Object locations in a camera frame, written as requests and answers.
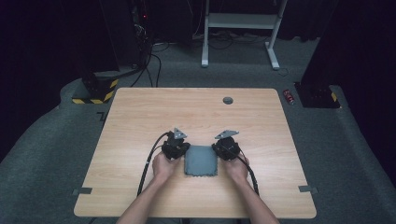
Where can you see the black stand base, wide hazard stripes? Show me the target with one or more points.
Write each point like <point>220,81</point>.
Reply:
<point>98,90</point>

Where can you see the grey tape strip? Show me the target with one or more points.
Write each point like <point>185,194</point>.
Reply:
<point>308,188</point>
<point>82,191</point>

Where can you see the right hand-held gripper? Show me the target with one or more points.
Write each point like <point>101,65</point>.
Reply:
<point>226,147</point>

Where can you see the black stand base, small yellow mark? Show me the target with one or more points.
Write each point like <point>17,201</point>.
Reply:
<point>316,95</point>

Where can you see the person's left hand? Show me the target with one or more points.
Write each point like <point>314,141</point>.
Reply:
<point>165,168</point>

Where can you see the white metal desk frame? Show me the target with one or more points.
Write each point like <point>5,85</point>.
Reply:
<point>239,21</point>

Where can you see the grey cloth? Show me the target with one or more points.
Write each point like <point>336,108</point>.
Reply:
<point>200,161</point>

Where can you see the grey round table grommet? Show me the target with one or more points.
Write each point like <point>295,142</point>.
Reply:
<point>228,100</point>

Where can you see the person's right hand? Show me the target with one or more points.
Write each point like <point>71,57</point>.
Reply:
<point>236,169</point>

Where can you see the red can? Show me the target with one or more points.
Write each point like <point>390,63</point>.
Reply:
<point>288,96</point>

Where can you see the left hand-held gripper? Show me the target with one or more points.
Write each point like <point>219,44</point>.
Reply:
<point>175,146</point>

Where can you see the dark equipment rack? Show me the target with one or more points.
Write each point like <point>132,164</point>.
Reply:
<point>141,28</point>

